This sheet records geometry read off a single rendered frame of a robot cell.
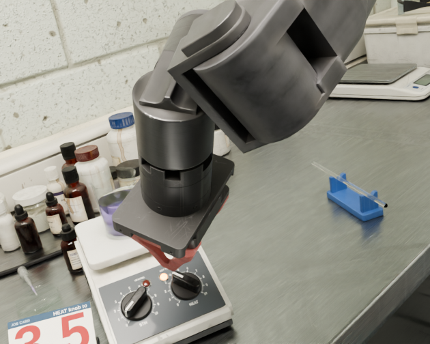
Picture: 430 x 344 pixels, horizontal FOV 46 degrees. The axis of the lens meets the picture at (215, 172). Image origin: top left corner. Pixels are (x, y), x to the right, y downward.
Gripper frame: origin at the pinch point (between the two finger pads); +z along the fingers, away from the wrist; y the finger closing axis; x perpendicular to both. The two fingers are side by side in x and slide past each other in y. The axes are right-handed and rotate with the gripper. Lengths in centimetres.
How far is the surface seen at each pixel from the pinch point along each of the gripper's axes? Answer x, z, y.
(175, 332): 2.1, 7.9, 4.4
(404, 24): 11, 32, -107
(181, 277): 0.3, 5.7, -0.3
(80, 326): -8.1, 11.3, 7.1
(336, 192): 11.3, 17.8, -29.9
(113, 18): -43, 17, -52
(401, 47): 12, 39, -106
